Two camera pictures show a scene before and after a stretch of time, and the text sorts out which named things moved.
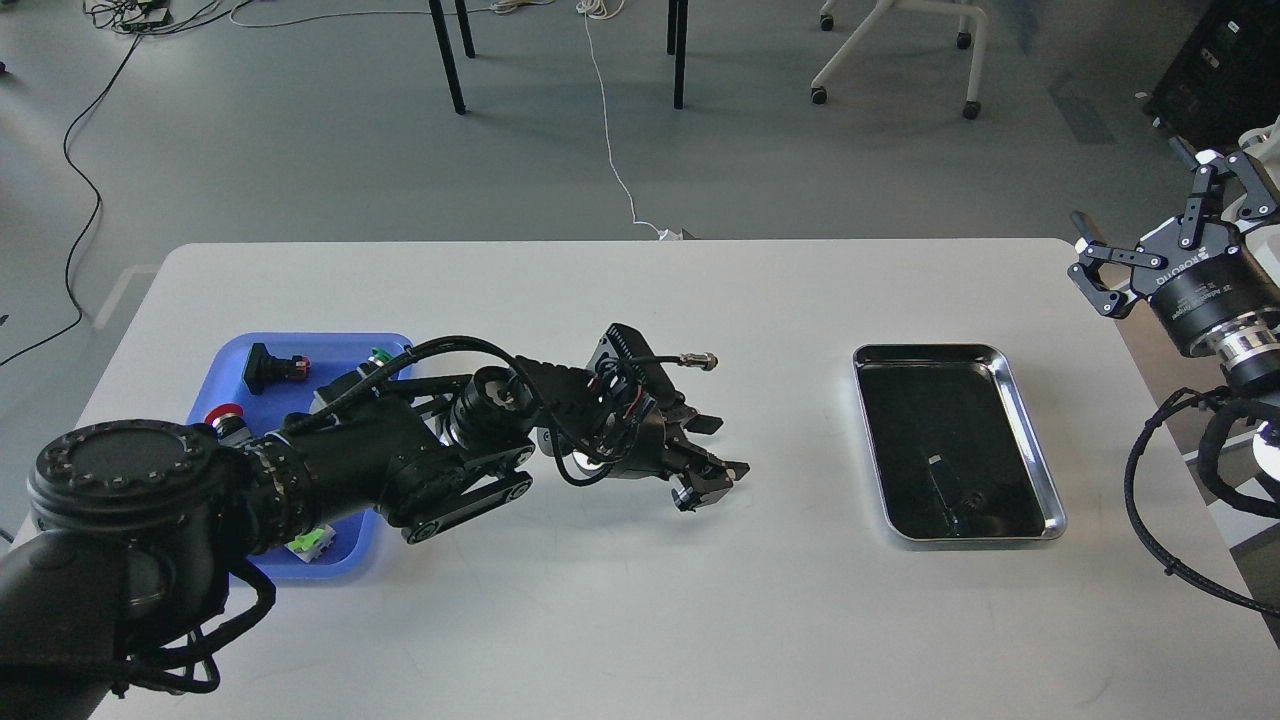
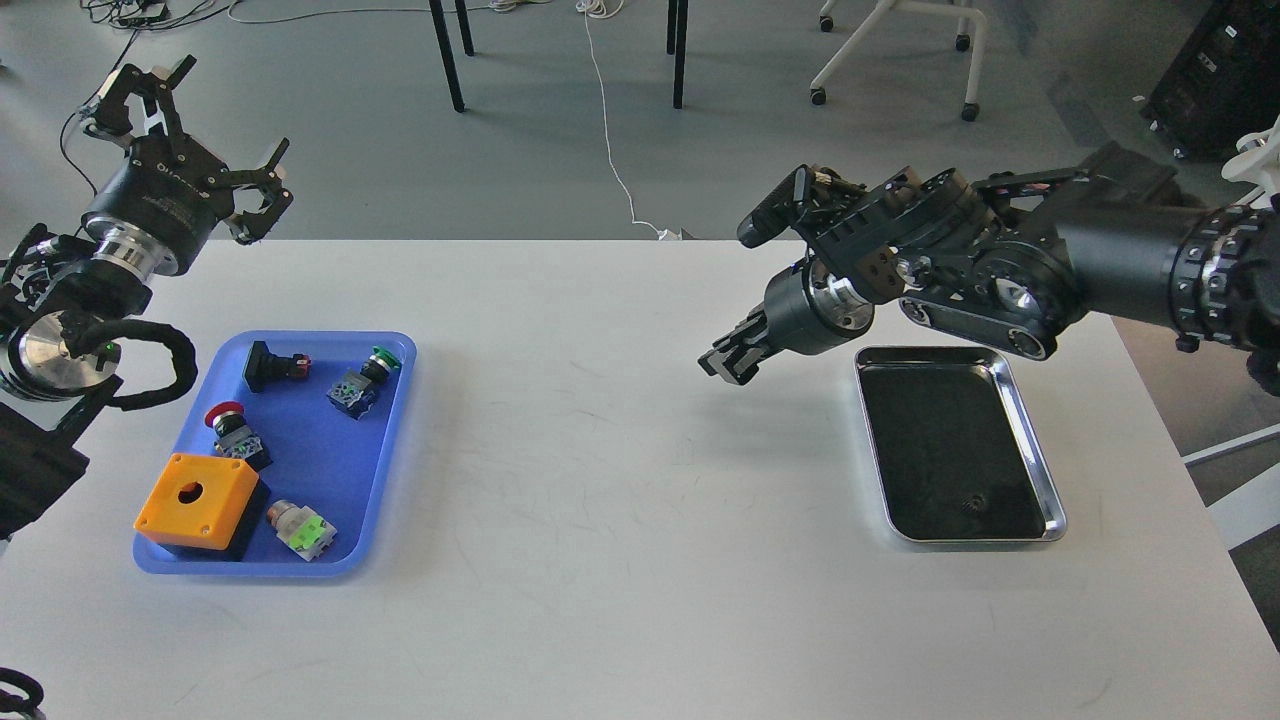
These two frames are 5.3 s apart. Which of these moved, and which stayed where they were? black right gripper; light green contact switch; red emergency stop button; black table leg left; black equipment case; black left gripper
Moved: black right gripper; black left gripper
Stayed: red emergency stop button; light green contact switch; black table leg left; black equipment case
